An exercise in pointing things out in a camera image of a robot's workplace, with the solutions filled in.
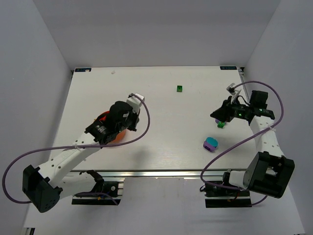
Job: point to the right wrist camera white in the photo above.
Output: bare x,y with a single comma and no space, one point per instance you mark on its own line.
234,93

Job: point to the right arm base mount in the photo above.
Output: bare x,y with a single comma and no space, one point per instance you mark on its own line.
217,197

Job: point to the table front metal rail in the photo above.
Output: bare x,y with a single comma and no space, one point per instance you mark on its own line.
156,173

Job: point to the blue table label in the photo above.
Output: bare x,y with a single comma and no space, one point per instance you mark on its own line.
82,70
228,67

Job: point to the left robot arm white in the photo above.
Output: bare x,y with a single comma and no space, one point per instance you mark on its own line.
46,184

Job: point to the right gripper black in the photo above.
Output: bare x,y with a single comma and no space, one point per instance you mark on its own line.
228,110

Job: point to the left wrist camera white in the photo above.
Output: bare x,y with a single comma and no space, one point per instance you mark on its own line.
135,100

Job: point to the left blue table label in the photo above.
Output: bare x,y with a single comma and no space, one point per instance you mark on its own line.
82,70

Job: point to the bright green lego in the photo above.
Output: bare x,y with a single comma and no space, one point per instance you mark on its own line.
220,124

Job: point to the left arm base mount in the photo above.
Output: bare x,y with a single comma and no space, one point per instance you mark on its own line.
103,193

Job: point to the right blue table label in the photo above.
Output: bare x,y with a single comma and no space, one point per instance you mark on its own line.
228,67

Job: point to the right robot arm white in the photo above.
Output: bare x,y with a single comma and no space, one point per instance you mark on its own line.
270,171

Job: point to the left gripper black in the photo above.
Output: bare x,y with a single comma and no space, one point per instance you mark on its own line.
132,121

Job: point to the dark green lego brick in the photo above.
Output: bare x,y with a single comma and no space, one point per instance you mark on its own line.
179,88

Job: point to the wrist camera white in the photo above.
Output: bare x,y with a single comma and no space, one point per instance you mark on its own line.
234,93
135,100

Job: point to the orange round divided container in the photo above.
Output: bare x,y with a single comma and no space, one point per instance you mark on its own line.
120,136

